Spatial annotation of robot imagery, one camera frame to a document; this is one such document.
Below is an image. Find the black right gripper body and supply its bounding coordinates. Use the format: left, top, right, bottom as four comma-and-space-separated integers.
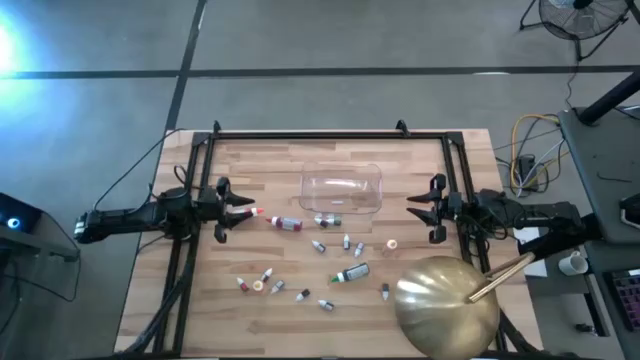
428, 173, 465, 245

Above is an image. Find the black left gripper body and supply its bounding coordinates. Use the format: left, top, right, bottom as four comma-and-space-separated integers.
196, 176, 233, 245

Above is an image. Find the large red food coloring bottle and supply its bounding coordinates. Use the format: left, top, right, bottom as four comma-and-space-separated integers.
265, 215, 304, 233

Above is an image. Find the clear plastic container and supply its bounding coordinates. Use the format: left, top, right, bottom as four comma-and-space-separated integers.
298, 161, 384, 216

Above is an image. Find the large green food coloring bottle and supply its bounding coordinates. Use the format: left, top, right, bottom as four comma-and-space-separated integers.
330, 262, 372, 284

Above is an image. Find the white paper sheet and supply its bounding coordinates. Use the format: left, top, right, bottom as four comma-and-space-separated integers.
513, 225, 549, 278

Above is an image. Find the black power strip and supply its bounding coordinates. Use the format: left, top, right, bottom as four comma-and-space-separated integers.
517, 153, 540, 192

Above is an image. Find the brass dome lamp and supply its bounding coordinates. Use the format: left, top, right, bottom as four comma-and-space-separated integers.
393, 251, 537, 360

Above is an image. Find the black slanted bar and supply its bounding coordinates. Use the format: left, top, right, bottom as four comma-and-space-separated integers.
517, 213, 604, 261

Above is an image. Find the white mug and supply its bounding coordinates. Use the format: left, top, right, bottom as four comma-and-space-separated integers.
557, 250, 590, 278

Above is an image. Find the grey desk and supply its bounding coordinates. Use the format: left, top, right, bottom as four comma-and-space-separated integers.
556, 106, 640, 246

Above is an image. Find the black and white device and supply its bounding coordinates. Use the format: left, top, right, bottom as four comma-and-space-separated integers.
618, 192, 640, 231

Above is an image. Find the black pole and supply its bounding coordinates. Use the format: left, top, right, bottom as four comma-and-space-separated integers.
578, 68, 640, 127

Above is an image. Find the black box with blue light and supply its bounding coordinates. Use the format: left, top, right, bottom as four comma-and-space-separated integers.
0, 191, 44, 235

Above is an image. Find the backlit keyboard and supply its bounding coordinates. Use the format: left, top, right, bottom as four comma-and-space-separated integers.
603, 267, 640, 332

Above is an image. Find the black floor fan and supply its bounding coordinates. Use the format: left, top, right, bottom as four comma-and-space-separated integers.
518, 0, 632, 62

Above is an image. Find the thin black cable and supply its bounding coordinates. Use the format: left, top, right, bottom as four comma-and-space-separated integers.
92, 127, 187, 211

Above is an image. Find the black metal table frame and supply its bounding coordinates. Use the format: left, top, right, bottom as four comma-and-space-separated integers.
152, 119, 506, 359

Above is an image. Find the black cable bundle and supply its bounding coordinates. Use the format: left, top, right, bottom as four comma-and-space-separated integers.
122, 239, 197, 357

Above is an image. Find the yellow cable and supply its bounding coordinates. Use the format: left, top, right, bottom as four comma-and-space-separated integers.
509, 113, 561, 191

